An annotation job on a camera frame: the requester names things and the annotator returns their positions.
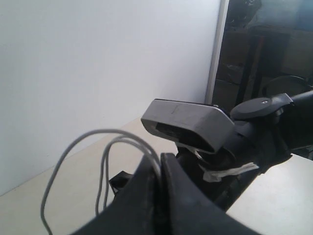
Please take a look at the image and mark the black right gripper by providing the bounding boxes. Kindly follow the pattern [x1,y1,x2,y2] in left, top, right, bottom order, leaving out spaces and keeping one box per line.
[109,171,133,196]

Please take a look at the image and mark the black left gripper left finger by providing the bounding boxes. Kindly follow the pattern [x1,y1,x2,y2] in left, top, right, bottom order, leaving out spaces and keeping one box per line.
[73,156,156,235]

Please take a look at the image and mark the white wired earphones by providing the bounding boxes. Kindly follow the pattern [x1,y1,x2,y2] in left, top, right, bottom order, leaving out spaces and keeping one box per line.
[40,129,163,235]

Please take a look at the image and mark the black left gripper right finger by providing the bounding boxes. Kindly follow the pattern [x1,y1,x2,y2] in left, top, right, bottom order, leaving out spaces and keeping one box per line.
[160,153,258,235]

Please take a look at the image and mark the dark background shelving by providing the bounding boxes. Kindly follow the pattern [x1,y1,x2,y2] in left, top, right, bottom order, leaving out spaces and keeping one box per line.
[212,0,313,160]

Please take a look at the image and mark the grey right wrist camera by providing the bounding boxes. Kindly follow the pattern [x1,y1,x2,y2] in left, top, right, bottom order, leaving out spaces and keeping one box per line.
[141,99,235,154]

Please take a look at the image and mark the white tape strip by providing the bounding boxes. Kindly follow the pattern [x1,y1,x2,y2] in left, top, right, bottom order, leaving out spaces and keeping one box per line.
[193,149,259,183]

